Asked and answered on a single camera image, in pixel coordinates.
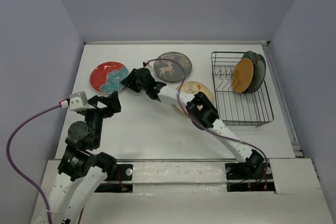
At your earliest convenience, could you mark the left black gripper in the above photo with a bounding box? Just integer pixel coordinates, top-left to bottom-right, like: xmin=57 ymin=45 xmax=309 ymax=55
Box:
xmin=82 ymin=89 xmax=122 ymax=147

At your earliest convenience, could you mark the red and teal floral plate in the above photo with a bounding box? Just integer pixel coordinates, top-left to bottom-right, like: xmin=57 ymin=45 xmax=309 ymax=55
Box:
xmin=89 ymin=61 xmax=129 ymax=94

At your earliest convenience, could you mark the beige bird branch plate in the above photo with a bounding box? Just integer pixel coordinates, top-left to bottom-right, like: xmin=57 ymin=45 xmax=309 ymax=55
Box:
xmin=181 ymin=81 xmax=214 ymax=102

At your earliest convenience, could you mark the orange woven basket plate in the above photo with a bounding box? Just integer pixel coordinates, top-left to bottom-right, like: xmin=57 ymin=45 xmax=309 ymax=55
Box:
xmin=232 ymin=58 xmax=254 ymax=93

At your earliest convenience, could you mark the dark teal blossom plate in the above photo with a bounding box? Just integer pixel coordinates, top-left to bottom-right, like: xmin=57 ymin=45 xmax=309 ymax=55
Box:
xmin=242 ymin=51 xmax=258 ymax=93

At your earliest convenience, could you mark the white plate teal lettered rim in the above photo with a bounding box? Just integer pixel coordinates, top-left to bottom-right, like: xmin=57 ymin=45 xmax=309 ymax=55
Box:
xmin=252 ymin=54 xmax=267 ymax=93

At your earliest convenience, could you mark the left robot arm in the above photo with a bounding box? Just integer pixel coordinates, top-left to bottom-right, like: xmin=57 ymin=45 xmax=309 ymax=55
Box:
xmin=35 ymin=91 xmax=121 ymax=223

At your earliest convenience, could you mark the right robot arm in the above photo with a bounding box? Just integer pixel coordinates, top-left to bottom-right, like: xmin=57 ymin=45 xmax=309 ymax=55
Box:
xmin=121 ymin=68 xmax=268 ymax=178

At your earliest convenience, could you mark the grey deer plate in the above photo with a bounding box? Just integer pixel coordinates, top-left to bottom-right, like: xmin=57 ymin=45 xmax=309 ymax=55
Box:
xmin=153 ymin=51 xmax=192 ymax=83

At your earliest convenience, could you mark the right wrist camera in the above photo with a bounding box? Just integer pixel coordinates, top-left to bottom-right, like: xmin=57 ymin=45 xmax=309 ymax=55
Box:
xmin=143 ymin=61 xmax=154 ymax=74

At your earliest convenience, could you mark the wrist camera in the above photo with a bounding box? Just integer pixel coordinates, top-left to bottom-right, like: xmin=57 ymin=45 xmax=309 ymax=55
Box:
xmin=69 ymin=91 xmax=89 ymax=111
xmin=143 ymin=61 xmax=154 ymax=74

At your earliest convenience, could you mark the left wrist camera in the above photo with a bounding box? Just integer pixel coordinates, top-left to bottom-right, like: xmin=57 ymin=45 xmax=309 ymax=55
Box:
xmin=69 ymin=91 xmax=89 ymax=111

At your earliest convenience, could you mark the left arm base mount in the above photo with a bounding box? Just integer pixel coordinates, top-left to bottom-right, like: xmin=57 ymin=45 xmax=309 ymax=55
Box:
xmin=95 ymin=164 xmax=133 ymax=193

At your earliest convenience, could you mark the black wire dish rack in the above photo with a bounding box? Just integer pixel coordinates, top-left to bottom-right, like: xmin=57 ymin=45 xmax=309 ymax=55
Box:
xmin=211 ymin=51 xmax=275 ymax=127

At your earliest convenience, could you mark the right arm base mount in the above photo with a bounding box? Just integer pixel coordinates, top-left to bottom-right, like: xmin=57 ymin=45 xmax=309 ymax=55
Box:
xmin=225 ymin=163 xmax=276 ymax=193

